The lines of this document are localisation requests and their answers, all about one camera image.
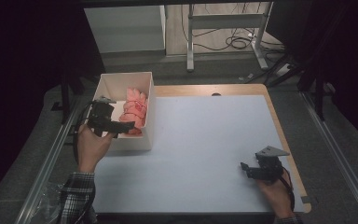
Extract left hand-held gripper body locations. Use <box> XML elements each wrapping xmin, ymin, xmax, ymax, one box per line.
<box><xmin>87</xmin><ymin>96</ymin><xmax>117</xmax><ymax>137</ymax></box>

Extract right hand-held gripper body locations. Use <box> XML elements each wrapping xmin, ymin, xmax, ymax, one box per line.
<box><xmin>255</xmin><ymin>146</ymin><xmax>290</xmax><ymax>184</ymax></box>

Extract pink glove with red print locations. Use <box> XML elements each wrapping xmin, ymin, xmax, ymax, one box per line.
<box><xmin>122</xmin><ymin>87</ymin><xmax>149</xmax><ymax>125</ymax></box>

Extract white box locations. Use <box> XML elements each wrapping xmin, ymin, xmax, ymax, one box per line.
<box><xmin>88</xmin><ymin>71</ymin><xmax>155</xmax><ymax>152</ymax></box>

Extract person's right hand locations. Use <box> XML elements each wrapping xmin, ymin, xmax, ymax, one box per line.
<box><xmin>255</xmin><ymin>172</ymin><xmax>295</xmax><ymax>218</ymax></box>

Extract person's left hand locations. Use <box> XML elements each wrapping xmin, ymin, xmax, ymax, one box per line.
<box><xmin>76</xmin><ymin>124</ymin><xmax>116</xmax><ymax>174</ymax></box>

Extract black stand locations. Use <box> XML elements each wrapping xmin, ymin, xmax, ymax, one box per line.
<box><xmin>50</xmin><ymin>70</ymin><xmax>86</xmax><ymax>125</ymax></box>
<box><xmin>268</xmin><ymin>50</ymin><xmax>328</xmax><ymax>121</ymax></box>

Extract light blue table mat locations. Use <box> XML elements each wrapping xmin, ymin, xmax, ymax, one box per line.
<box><xmin>92</xmin><ymin>94</ymin><xmax>306</xmax><ymax>215</ymax></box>

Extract wooden table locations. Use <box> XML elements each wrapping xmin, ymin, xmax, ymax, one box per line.
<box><xmin>150</xmin><ymin>83</ymin><xmax>312</xmax><ymax>216</ymax></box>

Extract dark curtain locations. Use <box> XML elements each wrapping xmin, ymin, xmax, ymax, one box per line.
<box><xmin>0</xmin><ymin>0</ymin><xmax>105</xmax><ymax>203</ymax></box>
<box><xmin>265</xmin><ymin>0</ymin><xmax>358</xmax><ymax>150</ymax></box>

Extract white cabinet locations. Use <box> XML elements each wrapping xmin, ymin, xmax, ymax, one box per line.
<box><xmin>83</xmin><ymin>4</ymin><xmax>168</xmax><ymax>54</ymax></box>

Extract clear plastic bag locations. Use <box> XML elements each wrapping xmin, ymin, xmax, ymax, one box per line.
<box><xmin>36</xmin><ymin>181</ymin><xmax>64</xmax><ymax>224</ymax></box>

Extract white power strip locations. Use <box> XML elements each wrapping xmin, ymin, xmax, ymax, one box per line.
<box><xmin>273</xmin><ymin>63</ymin><xmax>292</xmax><ymax>77</ymax></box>

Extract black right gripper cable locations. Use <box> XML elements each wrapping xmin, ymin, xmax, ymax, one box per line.
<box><xmin>281</xmin><ymin>167</ymin><xmax>296</xmax><ymax>210</ymax></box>

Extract metal floor rail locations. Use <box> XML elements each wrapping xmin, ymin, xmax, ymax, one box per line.
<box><xmin>300</xmin><ymin>91</ymin><xmax>358</xmax><ymax>224</ymax></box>
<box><xmin>13</xmin><ymin>92</ymin><xmax>85</xmax><ymax>224</ymax></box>

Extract black floor cables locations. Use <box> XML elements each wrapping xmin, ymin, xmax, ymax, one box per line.
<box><xmin>181</xmin><ymin>4</ymin><xmax>286</xmax><ymax>54</ymax></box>

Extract white desk frame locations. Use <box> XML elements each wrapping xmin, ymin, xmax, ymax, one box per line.
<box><xmin>186</xmin><ymin>2</ymin><xmax>274</xmax><ymax>73</ymax></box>

